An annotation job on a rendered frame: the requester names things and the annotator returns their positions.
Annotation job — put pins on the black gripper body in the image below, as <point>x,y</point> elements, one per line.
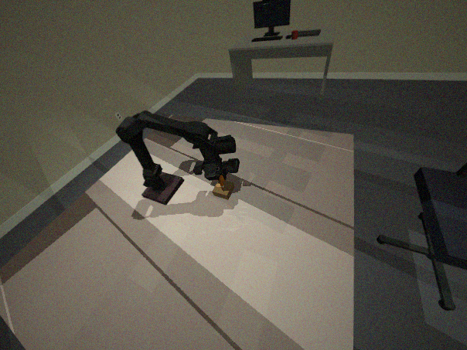
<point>231,166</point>

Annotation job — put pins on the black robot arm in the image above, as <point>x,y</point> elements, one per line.
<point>197,133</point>

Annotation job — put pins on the brown rectangular block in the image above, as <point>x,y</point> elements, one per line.
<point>225,192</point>

